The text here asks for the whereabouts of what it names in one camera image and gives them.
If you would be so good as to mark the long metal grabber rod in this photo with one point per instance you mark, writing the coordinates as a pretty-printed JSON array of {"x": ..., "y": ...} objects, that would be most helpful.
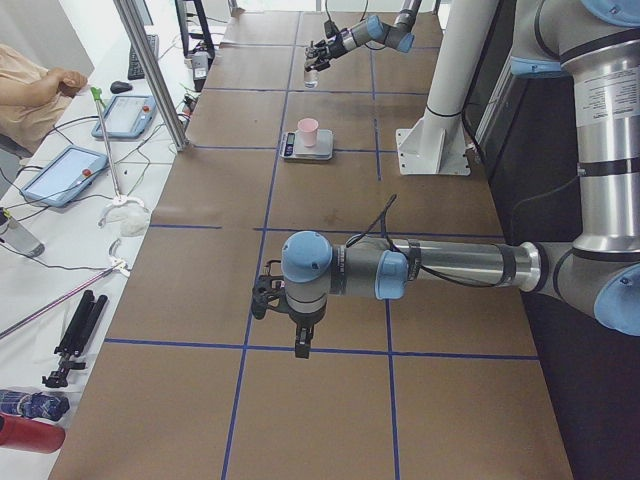
[{"x": 119, "y": 199}]

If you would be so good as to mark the black computer mouse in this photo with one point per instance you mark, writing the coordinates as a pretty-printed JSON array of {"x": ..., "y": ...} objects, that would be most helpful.
[{"x": 118, "y": 87}]

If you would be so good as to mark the clear glass sauce bottle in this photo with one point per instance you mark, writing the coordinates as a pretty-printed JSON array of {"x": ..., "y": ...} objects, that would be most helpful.
[{"x": 310, "y": 79}]

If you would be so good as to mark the clear plastic drink bottle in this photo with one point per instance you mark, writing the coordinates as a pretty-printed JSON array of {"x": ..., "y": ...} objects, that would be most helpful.
[{"x": 19, "y": 237}]

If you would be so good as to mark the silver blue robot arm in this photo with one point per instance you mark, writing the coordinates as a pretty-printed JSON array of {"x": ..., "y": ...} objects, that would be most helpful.
[
  {"x": 398, "y": 36},
  {"x": 597, "y": 44}
]

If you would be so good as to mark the blue plaid folded umbrella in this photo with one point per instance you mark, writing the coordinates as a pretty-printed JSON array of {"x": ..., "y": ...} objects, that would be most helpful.
[{"x": 33, "y": 405}]

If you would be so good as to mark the near blue teach pendant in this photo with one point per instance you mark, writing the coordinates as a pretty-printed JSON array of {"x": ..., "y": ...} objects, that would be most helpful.
[{"x": 65, "y": 177}]

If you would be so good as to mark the person in beige clothing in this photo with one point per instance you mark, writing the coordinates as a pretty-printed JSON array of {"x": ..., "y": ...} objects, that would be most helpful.
[{"x": 33, "y": 98}]

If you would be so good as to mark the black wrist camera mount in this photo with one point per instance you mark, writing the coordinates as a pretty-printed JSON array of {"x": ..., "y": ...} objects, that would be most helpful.
[
  {"x": 268, "y": 292},
  {"x": 322, "y": 48}
]

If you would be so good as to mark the black folded tripod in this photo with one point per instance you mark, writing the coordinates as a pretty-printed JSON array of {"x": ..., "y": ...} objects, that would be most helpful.
[{"x": 75, "y": 339}]

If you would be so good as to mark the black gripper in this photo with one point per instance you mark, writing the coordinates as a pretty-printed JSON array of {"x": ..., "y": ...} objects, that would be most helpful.
[
  {"x": 302, "y": 320},
  {"x": 330, "y": 48}
]

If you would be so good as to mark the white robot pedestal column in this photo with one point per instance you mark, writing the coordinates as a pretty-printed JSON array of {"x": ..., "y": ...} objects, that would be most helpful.
[{"x": 436, "y": 144}]

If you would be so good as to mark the pink plastic cup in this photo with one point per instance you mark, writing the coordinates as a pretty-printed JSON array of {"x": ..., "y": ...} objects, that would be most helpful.
[{"x": 307, "y": 129}]

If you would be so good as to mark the aluminium frame post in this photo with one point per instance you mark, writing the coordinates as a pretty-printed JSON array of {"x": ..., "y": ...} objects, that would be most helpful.
[{"x": 134, "y": 28}]

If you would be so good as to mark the black keyboard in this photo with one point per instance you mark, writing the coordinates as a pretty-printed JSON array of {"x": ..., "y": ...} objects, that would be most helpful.
[{"x": 135, "y": 69}]

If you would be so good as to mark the white crumpled cloth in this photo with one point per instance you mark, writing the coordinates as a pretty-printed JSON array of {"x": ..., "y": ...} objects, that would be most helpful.
[{"x": 131, "y": 220}]

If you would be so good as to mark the blue teach pendant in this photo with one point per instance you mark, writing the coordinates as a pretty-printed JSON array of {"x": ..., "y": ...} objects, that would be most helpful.
[
  {"x": 65, "y": 177},
  {"x": 128, "y": 116}
]

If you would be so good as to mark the silver digital kitchen scale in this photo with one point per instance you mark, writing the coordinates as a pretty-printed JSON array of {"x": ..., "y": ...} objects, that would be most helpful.
[{"x": 292, "y": 148}]

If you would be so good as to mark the far blue teach pendant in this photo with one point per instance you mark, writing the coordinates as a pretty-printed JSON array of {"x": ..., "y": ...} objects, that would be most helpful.
[{"x": 128, "y": 116}]

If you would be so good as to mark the red water bottle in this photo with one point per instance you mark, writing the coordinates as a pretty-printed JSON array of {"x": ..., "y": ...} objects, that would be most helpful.
[{"x": 24, "y": 434}]

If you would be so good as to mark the pink striped rod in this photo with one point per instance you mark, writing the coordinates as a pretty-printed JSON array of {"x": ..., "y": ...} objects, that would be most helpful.
[{"x": 120, "y": 265}]

